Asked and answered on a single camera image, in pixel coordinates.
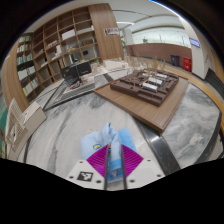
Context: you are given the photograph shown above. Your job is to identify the framed wall picture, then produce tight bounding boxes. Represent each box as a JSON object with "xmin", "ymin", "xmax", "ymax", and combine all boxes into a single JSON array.
[{"xmin": 103, "ymin": 27, "xmax": 121, "ymax": 37}]

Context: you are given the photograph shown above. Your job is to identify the black display boxes on grey base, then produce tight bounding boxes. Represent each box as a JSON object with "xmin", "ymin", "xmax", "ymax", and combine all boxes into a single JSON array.
[{"xmin": 43, "ymin": 61, "xmax": 112, "ymax": 112}]

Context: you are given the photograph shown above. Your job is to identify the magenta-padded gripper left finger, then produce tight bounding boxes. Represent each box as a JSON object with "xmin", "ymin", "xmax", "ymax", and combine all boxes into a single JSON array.
[{"xmin": 65, "ymin": 143, "xmax": 111, "ymax": 191}]

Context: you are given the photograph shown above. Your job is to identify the wall-mounted screen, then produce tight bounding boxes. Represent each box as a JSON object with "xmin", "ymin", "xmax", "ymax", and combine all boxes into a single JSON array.
[{"xmin": 188, "ymin": 37, "xmax": 201, "ymax": 48}]

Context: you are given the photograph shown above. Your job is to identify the wooden cubby shelf unit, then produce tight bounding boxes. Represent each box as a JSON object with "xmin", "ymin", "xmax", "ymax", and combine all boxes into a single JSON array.
[{"xmin": 15, "ymin": 3, "xmax": 125, "ymax": 104}]

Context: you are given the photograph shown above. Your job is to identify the brown building model on wooden board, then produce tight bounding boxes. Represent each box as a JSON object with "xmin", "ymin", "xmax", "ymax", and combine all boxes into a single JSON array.
[{"xmin": 93, "ymin": 68, "xmax": 190, "ymax": 134}]

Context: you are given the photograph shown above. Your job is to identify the light blue towel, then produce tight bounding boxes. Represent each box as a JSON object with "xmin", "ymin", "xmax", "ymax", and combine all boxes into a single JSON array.
[{"xmin": 79, "ymin": 122, "xmax": 138, "ymax": 183}]

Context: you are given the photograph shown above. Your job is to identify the small white building model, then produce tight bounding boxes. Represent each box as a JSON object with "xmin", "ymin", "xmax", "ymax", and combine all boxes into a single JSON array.
[{"xmin": 99, "ymin": 57, "xmax": 135, "ymax": 73}]

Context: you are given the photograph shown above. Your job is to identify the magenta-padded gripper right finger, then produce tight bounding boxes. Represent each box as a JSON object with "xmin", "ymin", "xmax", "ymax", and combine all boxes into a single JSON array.
[{"xmin": 119, "ymin": 144, "xmax": 166, "ymax": 191}]

